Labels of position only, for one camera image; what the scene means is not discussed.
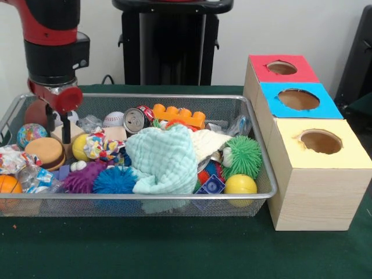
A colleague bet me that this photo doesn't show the orange toy building block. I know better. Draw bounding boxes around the orange toy building block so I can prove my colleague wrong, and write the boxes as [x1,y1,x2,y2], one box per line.
[152,103,206,130]

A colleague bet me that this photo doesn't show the yellow smiley ball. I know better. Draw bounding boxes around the yellow smiley ball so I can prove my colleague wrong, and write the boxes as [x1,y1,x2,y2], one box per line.
[224,173,258,209]

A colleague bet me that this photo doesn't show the crushed black silver can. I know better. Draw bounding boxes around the crushed black silver can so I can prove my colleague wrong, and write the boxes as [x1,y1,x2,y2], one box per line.
[123,105,155,135]

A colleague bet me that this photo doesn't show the green fuzzy toy with eyes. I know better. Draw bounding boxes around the green fuzzy toy with eyes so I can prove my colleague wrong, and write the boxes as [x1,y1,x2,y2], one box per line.
[221,136,264,180]

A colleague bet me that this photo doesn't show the mint green waffle cloth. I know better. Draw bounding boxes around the mint green waffle cloth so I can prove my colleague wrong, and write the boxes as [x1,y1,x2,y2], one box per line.
[124,124,199,196]

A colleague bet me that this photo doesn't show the black stand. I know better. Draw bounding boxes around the black stand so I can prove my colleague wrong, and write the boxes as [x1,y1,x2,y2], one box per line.
[334,5,372,108]

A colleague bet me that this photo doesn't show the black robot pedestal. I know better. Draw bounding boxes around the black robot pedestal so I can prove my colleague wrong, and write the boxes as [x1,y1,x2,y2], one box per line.
[112,0,234,87]

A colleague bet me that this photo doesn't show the cream waffle cloth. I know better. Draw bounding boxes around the cream waffle cloth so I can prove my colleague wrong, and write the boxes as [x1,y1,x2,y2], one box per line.
[191,129,233,164]

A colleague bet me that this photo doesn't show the brown round burger toy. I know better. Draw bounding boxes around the brown round burger toy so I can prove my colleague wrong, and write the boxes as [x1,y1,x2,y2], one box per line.
[24,137,66,172]

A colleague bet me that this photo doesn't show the dark green table cloth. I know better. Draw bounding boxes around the dark green table cloth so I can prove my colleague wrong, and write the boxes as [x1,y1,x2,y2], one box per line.
[0,84,372,279]

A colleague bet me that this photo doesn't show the clear shallow mesh bin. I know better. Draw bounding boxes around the clear shallow mesh bin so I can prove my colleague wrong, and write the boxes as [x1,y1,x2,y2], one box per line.
[0,93,278,218]

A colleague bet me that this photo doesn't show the purple spiky ball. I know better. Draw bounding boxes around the purple spiky ball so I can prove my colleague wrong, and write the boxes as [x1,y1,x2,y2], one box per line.
[61,161,109,194]

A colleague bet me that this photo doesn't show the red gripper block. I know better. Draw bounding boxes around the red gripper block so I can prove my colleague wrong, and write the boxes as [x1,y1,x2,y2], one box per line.
[27,78,84,144]

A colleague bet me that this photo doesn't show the colourful knotted rope toy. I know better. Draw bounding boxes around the colourful knotted rope toy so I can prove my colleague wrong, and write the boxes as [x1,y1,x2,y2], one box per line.
[83,128,126,164]

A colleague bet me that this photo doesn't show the blue spiky ball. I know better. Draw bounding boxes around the blue spiky ball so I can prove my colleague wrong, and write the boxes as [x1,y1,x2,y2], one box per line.
[92,166,138,195]

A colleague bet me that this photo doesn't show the wooden box with three holes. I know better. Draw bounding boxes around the wooden box with three holes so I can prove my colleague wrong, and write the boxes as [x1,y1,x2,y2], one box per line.
[243,55,372,231]

